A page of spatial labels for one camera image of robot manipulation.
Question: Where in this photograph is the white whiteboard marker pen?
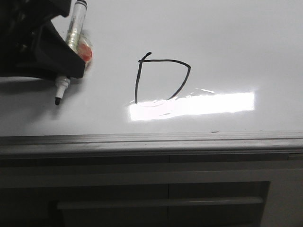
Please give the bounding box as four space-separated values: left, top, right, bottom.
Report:
55 0 88 105

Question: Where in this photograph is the white cabinet with drawers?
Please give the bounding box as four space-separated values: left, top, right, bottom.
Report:
0 154 303 227

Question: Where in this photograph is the red round magnet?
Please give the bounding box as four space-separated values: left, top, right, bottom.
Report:
77 33 93 70

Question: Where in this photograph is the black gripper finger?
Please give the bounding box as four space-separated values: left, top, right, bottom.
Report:
0 0 85 79

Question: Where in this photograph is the white whiteboard with aluminium frame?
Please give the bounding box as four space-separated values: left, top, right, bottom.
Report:
0 0 303 159

